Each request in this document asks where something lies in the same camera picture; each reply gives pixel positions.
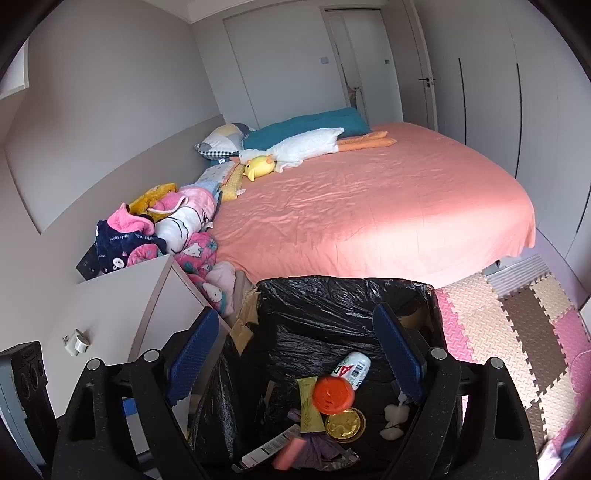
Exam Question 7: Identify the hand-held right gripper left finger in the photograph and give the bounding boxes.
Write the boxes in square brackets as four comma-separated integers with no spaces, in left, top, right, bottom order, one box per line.
[51,307,220,480]

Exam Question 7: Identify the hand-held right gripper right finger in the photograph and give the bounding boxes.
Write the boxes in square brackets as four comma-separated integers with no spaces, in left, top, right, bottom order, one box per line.
[372,302,541,480]

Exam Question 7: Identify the white printed plastic bag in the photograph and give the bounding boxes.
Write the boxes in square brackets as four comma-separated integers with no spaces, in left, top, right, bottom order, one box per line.
[330,352,372,384]

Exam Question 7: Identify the orange round lid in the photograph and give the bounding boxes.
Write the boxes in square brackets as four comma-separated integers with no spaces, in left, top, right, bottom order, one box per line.
[313,375,356,416]

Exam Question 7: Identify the gold round tin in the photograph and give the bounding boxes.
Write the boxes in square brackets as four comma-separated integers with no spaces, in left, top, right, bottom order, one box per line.
[324,407,367,444]

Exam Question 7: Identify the cardboard bin with black bag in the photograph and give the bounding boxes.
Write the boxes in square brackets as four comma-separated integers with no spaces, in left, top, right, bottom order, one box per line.
[231,275,462,480]

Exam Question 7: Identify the yellow green packet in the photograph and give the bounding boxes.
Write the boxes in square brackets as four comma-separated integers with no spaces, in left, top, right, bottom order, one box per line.
[295,376,326,435]

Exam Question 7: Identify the foil piece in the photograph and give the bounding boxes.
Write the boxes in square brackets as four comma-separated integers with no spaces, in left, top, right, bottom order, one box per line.
[318,450,363,472]

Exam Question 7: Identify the purple wrapper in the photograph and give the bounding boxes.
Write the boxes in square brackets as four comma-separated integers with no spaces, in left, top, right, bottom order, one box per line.
[286,408,342,469]

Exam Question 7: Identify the pink box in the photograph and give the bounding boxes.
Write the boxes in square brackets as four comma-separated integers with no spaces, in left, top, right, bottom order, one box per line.
[271,436,306,470]

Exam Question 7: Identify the white bedside table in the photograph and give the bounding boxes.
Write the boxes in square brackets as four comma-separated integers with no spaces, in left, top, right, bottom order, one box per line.
[44,254,232,439]

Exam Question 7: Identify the pink cat printed blanket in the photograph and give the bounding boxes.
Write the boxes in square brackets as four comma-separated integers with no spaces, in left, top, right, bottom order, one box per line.
[127,231,236,317]

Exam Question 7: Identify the foam puzzle floor mats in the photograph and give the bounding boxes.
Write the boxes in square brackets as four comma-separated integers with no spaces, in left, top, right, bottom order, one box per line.
[434,254,591,462]

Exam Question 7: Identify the navy printed blanket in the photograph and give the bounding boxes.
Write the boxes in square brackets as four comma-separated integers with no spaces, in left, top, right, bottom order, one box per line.
[95,220,169,277]

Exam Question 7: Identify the pink white printed blanket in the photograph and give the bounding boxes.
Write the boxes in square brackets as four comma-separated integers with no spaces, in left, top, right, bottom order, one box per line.
[154,185,218,254]

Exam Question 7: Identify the grey ribbed panel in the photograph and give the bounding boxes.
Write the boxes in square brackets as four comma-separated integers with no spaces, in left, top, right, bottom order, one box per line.
[485,255,550,296]

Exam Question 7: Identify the bed with orange sheet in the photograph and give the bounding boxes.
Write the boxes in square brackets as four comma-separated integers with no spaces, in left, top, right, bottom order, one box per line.
[210,121,537,289]

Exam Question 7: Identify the pink fleece blanket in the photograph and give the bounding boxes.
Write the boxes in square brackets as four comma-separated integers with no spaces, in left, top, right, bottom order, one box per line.
[107,204,155,235]

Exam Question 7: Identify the yellow blanket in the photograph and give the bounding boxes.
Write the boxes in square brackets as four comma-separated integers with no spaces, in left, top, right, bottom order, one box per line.
[128,182,178,222]

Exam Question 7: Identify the yellow strip cloth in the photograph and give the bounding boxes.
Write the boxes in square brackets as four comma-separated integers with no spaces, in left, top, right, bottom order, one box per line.
[222,164,247,201]

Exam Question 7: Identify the blue white pillow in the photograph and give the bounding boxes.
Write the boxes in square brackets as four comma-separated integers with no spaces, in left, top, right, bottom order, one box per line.
[198,164,241,195]

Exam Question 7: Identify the pink cloth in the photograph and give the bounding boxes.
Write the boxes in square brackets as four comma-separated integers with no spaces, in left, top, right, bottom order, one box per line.
[538,429,580,472]

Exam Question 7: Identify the yellow duck plush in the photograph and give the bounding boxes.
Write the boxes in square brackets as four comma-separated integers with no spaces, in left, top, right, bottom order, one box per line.
[242,154,278,182]

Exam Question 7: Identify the checkered pillow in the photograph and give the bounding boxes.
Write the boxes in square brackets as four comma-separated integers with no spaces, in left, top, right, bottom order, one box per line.
[194,122,257,162]

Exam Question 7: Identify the white goose plush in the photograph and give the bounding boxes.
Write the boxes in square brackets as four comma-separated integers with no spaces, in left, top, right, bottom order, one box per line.
[231,127,399,175]

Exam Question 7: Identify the teal pillow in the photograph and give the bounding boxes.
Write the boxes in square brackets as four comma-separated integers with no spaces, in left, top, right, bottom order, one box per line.
[242,107,372,151]

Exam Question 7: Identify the white wardrobe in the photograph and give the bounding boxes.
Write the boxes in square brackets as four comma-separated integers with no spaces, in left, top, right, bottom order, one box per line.
[436,0,591,282]

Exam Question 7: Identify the white inner door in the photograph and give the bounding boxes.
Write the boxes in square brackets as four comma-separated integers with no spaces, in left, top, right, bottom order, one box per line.
[323,7,404,124]

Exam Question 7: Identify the window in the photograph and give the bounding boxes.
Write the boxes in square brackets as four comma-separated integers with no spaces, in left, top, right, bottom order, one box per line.
[0,39,31,100]

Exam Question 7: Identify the white door with handle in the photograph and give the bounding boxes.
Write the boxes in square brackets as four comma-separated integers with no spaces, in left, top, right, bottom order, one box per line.
[404,0,438,132]

